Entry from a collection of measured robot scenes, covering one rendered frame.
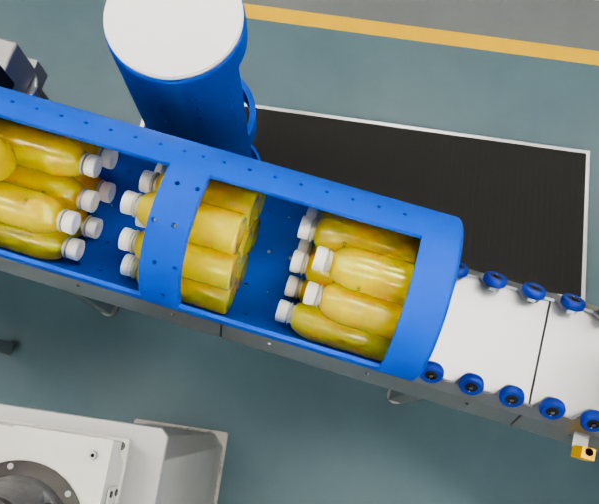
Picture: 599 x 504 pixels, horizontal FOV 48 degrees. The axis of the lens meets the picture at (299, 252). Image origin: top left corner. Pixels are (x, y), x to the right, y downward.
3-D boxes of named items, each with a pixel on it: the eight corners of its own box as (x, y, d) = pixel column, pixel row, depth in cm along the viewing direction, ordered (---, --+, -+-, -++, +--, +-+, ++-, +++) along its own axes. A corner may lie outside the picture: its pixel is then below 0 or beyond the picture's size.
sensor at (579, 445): (584, 460, 124) (596, 462, 120) (569, 456, 125) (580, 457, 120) (591, 420, 126) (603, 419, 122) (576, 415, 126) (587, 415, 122)
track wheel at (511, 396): (529, 396, 118) (528, 388, 120) (504, 389, 119) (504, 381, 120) (519, 412, 121) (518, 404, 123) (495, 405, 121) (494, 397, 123)
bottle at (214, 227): (239, 223, 103) (127, 190, 105) (231, 263, 106) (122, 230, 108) (250, 208, 110) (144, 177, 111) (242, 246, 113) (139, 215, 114)
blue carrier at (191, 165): (402, 382, 123) (431, 382, 95) (-36, 249, 129) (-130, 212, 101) (440, 238, 129) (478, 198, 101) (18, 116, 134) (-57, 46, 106)
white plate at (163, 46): (176, 104, 127) (177, 107, 128) (272, 9, 132) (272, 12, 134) (73, 20, 131) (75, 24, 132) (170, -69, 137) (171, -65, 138)
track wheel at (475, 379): (487, 384, 119) (487, 376, 121) (463, 376, 119) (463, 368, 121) (479, 400, 122) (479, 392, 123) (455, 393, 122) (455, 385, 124)
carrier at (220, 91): (222, 237, 212) (280, 174, 218) (177, 110, 128) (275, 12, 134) (157, 182, 217) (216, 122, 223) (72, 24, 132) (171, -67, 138)
